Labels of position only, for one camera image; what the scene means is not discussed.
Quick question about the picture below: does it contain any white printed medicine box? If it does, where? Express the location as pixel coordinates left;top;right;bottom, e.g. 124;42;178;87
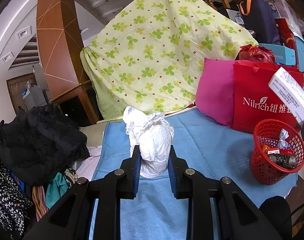
268;67;304;126

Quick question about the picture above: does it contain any white tissue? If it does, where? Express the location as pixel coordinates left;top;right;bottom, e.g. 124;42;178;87
123;106;174;179

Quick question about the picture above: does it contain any light blue wrapper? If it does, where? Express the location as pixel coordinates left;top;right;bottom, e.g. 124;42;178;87
279;129;289;150

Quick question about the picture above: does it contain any red plastic bag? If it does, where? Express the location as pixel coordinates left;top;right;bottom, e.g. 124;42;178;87
236;44;275;63
280;149;295;155

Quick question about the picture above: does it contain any black plastic bag wad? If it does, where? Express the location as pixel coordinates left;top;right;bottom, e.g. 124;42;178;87
268;153;297;169

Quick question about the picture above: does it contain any red white medicine box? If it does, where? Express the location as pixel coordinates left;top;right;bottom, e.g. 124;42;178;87
266;148;280;155

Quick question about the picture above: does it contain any orange snack wrapper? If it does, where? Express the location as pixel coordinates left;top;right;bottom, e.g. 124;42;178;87
262;145;270;153

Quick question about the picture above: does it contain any teal cloth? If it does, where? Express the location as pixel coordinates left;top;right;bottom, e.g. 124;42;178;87
45;172;68;209

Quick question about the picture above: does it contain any red plastic mesh basket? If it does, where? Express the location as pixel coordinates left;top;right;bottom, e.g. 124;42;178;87
250;119;304;185

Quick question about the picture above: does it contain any striped brown scarf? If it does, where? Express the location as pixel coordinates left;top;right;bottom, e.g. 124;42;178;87
32;186;48;221

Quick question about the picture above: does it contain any pink bed sheet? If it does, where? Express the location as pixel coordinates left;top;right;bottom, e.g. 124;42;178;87
76;145;102;181

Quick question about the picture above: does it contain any red Nilrich tote bag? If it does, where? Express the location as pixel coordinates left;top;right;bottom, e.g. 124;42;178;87
232;61;304;134

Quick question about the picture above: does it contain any black white dotted garment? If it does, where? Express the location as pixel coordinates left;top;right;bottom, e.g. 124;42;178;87
0;159;32;239

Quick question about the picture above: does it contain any light blue cardboard box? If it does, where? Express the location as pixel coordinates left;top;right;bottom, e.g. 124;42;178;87
259;43;296;66

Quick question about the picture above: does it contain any blue towel blanket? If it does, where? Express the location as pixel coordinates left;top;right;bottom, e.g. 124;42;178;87
88;108;299;240

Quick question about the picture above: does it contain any magenta pillow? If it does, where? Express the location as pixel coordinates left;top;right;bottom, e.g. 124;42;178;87
195;59;235;128

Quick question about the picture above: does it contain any dark blue backpack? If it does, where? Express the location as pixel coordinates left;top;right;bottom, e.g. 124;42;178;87
239;0;281;45

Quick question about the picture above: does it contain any green clover quilt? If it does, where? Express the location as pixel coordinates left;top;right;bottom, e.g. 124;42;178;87
80;0;256;120

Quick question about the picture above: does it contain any wooden headboard column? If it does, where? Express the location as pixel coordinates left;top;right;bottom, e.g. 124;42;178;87
36;0;99;126

